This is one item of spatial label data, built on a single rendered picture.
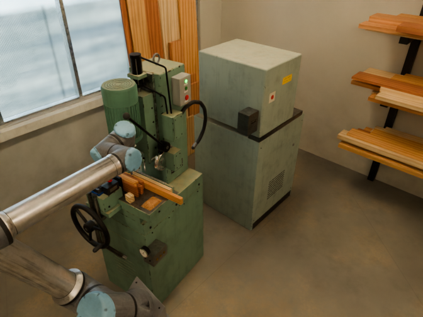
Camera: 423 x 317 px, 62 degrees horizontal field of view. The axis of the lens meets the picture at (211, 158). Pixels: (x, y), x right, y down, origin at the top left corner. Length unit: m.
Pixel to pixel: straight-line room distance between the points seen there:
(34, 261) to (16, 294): 1.51
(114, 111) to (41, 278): 0.82
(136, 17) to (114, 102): 1.66
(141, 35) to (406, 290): 2.94
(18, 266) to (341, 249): 2.37
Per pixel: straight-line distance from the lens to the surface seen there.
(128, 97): 1.77
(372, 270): 3.04
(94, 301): 1.53
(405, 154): 3.25
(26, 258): 1.44
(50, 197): 1.25
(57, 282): 1.55
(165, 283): 2.52
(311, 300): 2.71
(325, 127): 3.95
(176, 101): 1.98
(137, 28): 3.35
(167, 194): 1.95
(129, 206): 1.97
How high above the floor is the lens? 2.17
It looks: 34 degrees down
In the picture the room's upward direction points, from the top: 1 degrees clockwise
